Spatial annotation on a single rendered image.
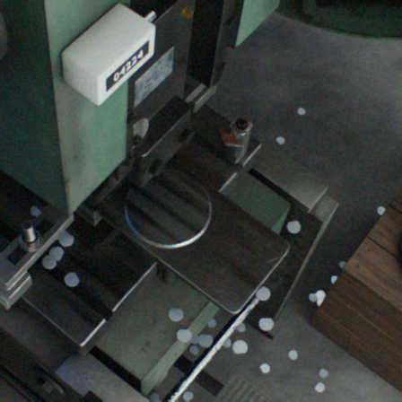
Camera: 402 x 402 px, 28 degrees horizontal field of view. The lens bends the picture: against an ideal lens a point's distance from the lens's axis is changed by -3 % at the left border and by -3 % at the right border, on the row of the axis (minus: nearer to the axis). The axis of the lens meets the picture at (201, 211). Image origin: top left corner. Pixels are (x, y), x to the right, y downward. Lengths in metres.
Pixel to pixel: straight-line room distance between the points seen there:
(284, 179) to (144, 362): 0.40
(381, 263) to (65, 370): 0.74
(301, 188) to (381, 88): 1.03
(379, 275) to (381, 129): 0.70
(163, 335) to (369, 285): 0.56
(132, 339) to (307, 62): 1.31
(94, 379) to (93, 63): 0.70
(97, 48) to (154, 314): 0.69
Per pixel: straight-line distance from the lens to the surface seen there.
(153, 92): 0.99
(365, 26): 1.16
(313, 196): 1.39
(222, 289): 1.14
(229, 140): 1.24
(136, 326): 1.26
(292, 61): 2.36
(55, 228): 1.20
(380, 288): 1.68
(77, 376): 1.24
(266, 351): 1.95
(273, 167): 1.40
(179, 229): 1.17
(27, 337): 1.29
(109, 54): 0.64
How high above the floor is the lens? 1.84
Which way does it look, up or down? 63 degrees down
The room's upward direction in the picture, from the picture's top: 11 degrees clockwise
